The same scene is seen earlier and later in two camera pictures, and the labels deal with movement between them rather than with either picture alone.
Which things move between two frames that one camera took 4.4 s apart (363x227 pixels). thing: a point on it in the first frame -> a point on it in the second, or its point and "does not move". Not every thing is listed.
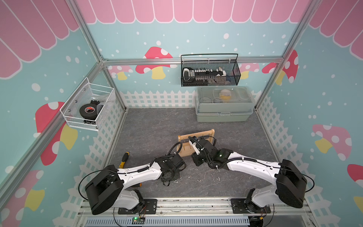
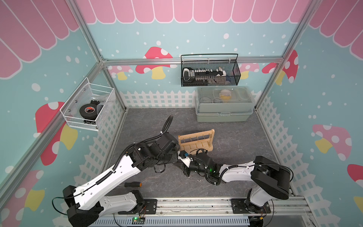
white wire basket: [86, 108] does not move
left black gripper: [177, 176] -> [174, 158]
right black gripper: [194, 157] -> [185, 171]
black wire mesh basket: [210, 69] does not move
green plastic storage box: [224, 104] does not move
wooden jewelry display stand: [185, 148] does not move
